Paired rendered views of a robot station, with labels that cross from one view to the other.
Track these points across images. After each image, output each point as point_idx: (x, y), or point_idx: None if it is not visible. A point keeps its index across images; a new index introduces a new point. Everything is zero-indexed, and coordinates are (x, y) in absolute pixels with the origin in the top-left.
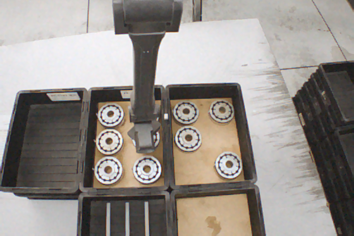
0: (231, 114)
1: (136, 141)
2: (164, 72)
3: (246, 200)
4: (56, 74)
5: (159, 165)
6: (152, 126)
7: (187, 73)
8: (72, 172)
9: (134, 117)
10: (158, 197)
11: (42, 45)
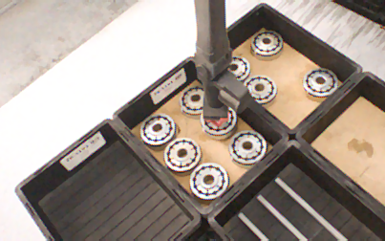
0: (278, 38)
1: (228, 99)
2: (165, 62)
3: (367, 102)
4: (29, 158)
5: (256, 133)
6: (233, 73)
7: (190, 46)
8: (167, 222)
9: (215, 67)
10: (285, 162)
11: None
